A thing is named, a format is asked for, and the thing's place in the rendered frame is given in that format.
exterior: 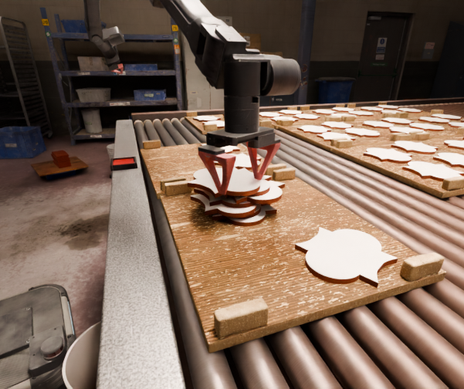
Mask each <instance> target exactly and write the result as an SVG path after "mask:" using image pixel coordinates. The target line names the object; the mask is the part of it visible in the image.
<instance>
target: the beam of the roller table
mask: <svg viewBox="0 0 464 389"><path fill-rule="evenodd" d="M119 157H136V158H137V168H135V169H127V170H119V171H113V173H112V183H111V193H110V213H109V223H108V233H107V253H106V263H105V273H104V284H103V303H102V313H101V324H100V343H99V353H98V363H97V382H96V389H186V386H185V379H184V375H183V370H182V366H181V359H180V355H179V351H178V345H177V340H176V336H175V332H174V325H173V321H172V317H171V310H170V306H169V302H168V295H167V290H166V286H165V282H164V275H163V271H162V267H161V260H160V256H159V251H158V247H157V240H156V236H155V233H154V226H153V222H152V217H151V210H150V206H149V202H148V198H147V191H146V187H145V183H144V176H143V171H142V167H141V160H140V156H139V152H138V148H137V141H136V137H135V133H134V125H133V121H132V120H117V122H116V133H115V143H114V153H113V158H119Z"/></svg>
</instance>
